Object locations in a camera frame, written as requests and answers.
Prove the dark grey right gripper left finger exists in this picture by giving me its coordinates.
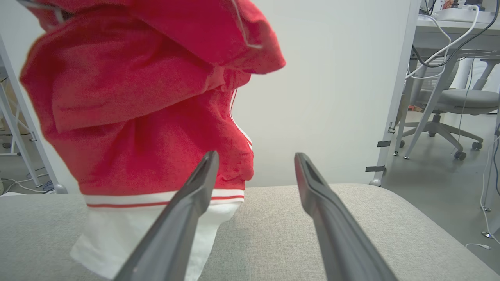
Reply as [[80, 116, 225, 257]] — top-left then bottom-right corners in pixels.
[[113, 151, 220, 281]]

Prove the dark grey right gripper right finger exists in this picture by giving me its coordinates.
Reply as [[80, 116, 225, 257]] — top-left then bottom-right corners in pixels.
[[294, 152, 398, 281]]

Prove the red white Bulls jersey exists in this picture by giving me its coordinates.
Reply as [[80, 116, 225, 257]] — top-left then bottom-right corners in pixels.
[[20, 0, 286, 281]]

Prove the white partition panel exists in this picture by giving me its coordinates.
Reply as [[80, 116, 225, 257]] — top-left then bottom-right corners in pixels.
[[0, 0, 421, 194]]

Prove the grey office chair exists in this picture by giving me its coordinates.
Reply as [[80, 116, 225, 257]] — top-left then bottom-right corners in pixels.
[[395, 59, 500, 160]]

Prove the white metal stand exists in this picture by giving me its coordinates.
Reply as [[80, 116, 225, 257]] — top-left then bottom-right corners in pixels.
[[0, 78, 43, 188]]

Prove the white desk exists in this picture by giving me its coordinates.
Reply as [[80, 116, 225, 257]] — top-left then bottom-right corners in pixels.
[[402, 16, 500, 160]]

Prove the white flat box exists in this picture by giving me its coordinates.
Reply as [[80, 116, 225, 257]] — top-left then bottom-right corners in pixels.
[[434, 6, 495, 23]]

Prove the thin white floor cable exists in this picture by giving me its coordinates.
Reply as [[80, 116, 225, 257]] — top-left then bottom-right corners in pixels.
[[465, 137, 500, 250]]

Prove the white desk cable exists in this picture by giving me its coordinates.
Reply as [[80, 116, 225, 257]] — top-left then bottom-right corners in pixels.
[[405, 5, 480, 80]]

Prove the black desk cable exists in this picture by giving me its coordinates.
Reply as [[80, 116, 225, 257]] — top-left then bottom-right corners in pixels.
[[412, 0, 500, 69]]

